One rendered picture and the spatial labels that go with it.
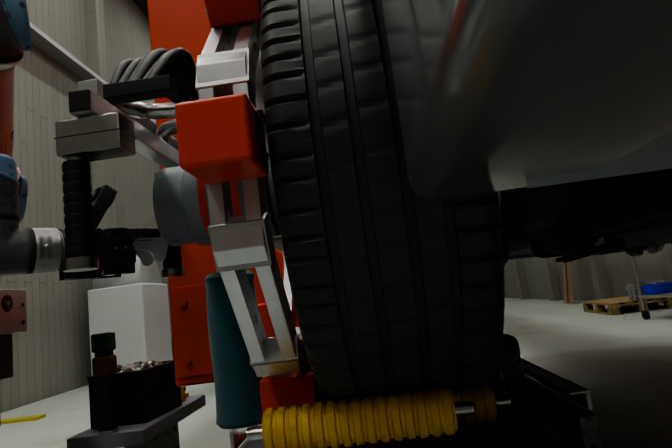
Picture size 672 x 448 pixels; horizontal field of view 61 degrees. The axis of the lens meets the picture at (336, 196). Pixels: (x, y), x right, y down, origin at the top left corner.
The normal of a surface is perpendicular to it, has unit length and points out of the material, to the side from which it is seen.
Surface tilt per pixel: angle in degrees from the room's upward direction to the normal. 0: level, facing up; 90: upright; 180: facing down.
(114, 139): 90
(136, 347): 90
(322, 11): 65
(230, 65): 90
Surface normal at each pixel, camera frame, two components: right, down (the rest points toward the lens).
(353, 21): -0.11, -0.50
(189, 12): -0.07, -0.17
